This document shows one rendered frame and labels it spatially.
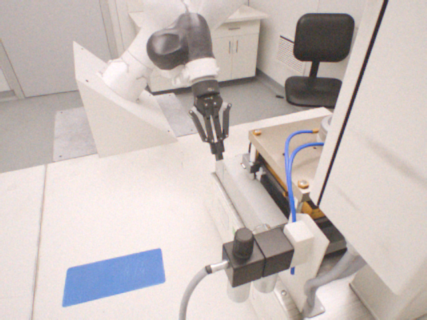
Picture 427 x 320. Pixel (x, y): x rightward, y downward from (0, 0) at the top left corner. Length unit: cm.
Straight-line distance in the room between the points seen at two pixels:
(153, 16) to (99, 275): 79
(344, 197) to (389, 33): 15
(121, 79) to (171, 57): 36
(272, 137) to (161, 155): 63
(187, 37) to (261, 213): 50
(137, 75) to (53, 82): 258
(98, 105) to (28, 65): 261
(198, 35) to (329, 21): 170
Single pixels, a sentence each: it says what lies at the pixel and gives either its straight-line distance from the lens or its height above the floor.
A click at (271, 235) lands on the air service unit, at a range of 41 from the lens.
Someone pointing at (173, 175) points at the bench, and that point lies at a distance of 100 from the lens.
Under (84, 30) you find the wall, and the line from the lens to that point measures 348.
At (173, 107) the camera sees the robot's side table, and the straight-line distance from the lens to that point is 142.
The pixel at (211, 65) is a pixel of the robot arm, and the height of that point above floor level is 112.
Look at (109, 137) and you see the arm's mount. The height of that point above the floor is 83.
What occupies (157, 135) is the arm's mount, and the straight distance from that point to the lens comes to 112.
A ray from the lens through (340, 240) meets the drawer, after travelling 59.
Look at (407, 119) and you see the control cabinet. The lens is 26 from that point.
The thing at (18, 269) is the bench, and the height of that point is 75.
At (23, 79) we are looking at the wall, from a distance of 367.
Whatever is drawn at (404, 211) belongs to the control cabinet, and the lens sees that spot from 28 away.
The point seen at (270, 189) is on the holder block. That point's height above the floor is 99.
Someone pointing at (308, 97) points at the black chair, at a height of 49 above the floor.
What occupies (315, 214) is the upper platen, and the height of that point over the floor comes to 105.
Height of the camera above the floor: 140
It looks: 38 degrees down
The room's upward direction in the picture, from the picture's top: straight up
